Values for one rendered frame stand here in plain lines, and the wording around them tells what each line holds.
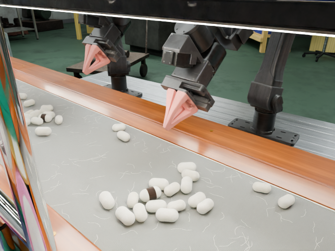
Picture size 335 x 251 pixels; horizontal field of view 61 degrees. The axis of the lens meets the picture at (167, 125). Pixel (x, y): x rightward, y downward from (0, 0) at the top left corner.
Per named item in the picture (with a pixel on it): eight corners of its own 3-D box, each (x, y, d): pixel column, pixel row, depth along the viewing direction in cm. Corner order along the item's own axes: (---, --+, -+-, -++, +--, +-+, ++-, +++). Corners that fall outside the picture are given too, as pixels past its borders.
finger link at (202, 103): (175, 129, 51) (200, 86, 53) (148, 117, 55) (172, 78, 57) (190, 144, 56) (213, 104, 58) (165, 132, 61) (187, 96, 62)
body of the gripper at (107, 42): (105, 44, 74) (119, 23, 76) (82, 40, 80) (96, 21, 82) (118, 60, 79) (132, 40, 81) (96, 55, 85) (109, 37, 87)
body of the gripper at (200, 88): (199, 92, 52) (218, 61, 54) (160, 81, 59) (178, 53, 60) (211, 110, 57) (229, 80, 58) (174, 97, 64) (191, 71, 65)
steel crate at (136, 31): (122, 51, 519) (119, 4, 484) (163, 42, 596) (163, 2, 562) (162, 59, 462) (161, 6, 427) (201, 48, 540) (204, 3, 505)
